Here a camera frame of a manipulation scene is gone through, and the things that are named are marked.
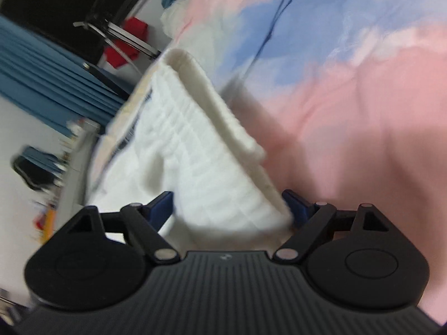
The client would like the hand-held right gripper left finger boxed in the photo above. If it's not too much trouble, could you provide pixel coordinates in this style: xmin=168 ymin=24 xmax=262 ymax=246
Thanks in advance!
xmin=65 ymin=191 xmax=181 ymax=265

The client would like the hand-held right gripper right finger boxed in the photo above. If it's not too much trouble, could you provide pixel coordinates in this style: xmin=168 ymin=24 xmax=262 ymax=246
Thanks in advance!
xmin=273 ymin=189 xmax=390 ymax=263

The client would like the white garment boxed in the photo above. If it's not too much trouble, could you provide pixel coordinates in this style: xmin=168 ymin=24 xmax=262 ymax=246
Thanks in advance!
xmin=84 ymin=49 xmax=297 ymax=252

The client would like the white dressing desk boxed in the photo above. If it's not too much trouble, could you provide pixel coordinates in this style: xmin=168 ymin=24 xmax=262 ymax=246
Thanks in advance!
xmin=31 ymin=119 xmax=103 ymax=249

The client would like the pastel bed sheet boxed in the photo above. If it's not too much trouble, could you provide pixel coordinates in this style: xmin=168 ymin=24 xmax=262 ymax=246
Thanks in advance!
xmin=87 ymin=0 xmax=447 ymax=323

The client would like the wavy black framed mirror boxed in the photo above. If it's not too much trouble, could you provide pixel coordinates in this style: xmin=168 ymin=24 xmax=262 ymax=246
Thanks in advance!
xmin=11 ymin=145 xmax=68 ymax=191

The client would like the red garment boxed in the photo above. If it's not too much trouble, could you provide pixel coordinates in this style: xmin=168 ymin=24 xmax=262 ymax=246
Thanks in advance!
xmin=104 ymin=16 xmax=149 ymax=69

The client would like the white crumpled quilt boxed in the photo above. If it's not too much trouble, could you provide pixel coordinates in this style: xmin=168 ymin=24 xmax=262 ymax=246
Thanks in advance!
xmin=160 ymin=0 xmax=197 ymax=40

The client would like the dark window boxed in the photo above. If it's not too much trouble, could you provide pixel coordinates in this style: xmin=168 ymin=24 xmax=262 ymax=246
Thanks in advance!
xmin=0 ymin=0 xmax=166 ymax=68

